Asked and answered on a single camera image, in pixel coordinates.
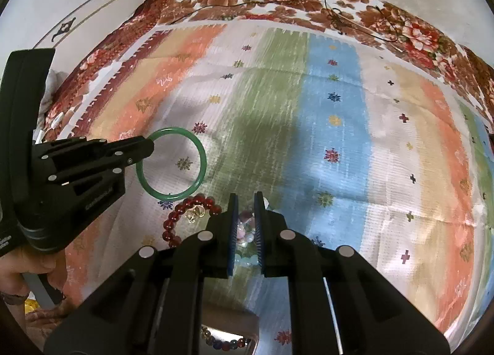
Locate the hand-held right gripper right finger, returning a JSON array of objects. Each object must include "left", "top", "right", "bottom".
[{"left": 253, "top": 191, "right": 450, "bottom": 355}]

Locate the striped pastel blanket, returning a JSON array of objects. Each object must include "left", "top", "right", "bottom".
[{"left": 62, "top": 23, "right": 488, "bottom": 352}]

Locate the green jade bangle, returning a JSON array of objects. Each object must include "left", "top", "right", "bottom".
[{"left": 135, "top": 127, "right": 207, "bottom": 200}]

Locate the multicolour bead bracelet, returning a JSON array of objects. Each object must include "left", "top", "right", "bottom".
[{"left": 201, "top": 325, "right": 252, "bottom": 353}]

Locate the tan jewelry box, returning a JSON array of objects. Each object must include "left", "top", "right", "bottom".
[{"left": 199, "top": 306, "right": 260, "bottom": 355}]

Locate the dark wrist band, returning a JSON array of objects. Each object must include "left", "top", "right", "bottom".
[{"left": 0, "top": 292, "right": 30, "bottom": 306}]

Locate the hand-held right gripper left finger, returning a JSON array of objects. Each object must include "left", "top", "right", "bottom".
[{"left": 44, "top": 193, "right": 238, "bottom": 355}]

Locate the white cloth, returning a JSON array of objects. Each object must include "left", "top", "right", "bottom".
[{"left": 36, "top": 69, "right": 70, "bottom": 116}]

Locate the white panelled door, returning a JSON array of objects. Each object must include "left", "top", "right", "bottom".
[{"left": 31, "top": 0, "right": 165, "bottom": 51}]

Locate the dark red bead bracelet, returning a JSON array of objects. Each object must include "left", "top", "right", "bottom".
[{"left": 162, "top": 193, "right": 224, "bottom": 250}]

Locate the person's left hand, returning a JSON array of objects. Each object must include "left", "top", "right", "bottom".
[{"left": 0, "top": 242, "right": 69, "bottom": 303}]

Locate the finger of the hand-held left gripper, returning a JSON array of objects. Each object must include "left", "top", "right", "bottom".
[
  {"left": 32, "top": 135, "right": 155, "bottom": 161},
  {"left": 47, "top": 152, "right": 154, "bottom": 210}
]

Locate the pastel bead bracelet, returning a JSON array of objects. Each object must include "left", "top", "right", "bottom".
[{"left": 234, "top": 206, "right": 279, "bottom": 268}]

